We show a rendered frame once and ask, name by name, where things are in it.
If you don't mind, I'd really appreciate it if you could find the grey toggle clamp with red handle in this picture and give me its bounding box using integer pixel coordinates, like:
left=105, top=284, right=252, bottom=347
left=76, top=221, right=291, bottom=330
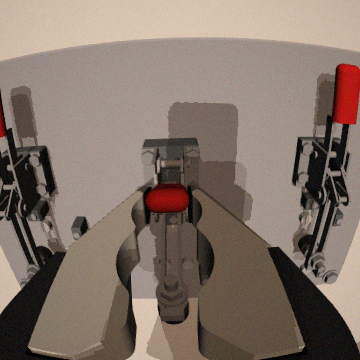
left=292, top=64, right=360, bottom=272

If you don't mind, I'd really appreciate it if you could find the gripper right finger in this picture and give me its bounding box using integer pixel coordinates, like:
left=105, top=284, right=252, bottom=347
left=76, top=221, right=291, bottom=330
left=187, top=184, right=360, bottom=360

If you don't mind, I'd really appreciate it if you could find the grey fixture plate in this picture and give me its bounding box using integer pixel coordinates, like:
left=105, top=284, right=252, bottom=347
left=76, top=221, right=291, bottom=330
left=0, top=37, right=360, bottom=269

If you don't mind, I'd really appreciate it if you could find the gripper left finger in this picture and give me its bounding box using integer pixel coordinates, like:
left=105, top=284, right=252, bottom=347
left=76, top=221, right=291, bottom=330
left=0, top=185, right=152, bottom=360

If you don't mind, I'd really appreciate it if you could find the red-handled toggle clamp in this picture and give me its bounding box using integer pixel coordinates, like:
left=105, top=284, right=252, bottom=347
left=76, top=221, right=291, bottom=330
left=0, top=90, right=55, bottom=282

